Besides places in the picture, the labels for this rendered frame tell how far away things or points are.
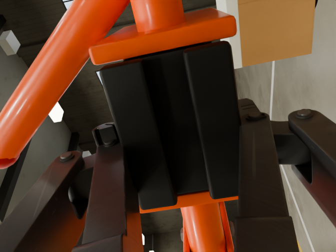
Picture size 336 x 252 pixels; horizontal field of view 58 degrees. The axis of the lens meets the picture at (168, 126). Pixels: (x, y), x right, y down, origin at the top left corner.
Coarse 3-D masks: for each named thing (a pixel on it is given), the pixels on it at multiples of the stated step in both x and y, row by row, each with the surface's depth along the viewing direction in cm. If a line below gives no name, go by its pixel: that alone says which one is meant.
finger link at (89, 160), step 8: (88, 160) 13; (88, 168) 13; (80, 176) 13; (88, 176) 13; (72, 184) 13; (80, 184) 13; (88, 184) 13; (72, 192) 13; (80, 192) 13; (88, 192) 13; (72, 200) 13; (80, 200) 13
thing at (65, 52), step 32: (96, 0) 14; (128, 0) 15; (64, 32) 15; (96, 32) 15; (32, 64) 16; (64, 64) 15; (32, 96) 16; (0, 128) 17; (32, 128) 17; (0, 160) 18
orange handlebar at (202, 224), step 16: (144, 0) 12; (160, 0) 12; (176, 0) 12; (144, 16) 12; (160, 16) 12; (176, 16) 13; (192, 208) 16; (208, 208) 16; (224, 208) 21; (192, 224) 17; (208, 224) 17; (224, 224) 19; (192, 240) 17; (208, 240) 17; (224, 240) 18
